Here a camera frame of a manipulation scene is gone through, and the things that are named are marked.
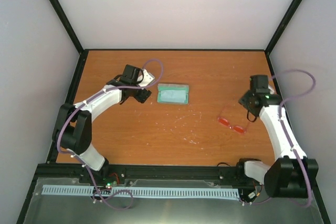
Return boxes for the black aluminium frame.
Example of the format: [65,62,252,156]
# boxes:
[15,0,332,224]

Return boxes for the grey glasses case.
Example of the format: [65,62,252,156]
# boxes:
[157,83,190,104]

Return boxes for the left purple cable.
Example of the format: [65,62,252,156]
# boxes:
[56,59,165,210]

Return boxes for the purple cable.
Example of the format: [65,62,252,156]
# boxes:
[56,59,165,210]
[240,69,317,208]

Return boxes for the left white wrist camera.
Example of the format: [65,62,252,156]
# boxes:
[137,69,155,87]

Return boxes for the light blue slotted cable duct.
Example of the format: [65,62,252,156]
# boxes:
[41,185,239,200]

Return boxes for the red sunglasses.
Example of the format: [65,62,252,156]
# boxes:
[217,105,250,134]

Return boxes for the metal front plate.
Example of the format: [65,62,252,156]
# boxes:
[22,178,323,223]

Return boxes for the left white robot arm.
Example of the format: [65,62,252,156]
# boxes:
[52,65,155,184]

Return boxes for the light blue cleaning cloth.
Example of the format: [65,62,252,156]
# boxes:
[160,90,186,103]

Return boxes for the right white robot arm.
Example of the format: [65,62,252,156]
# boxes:
[239,75,319,202]

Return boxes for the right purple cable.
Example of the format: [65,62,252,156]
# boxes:
[240,69,317,208]

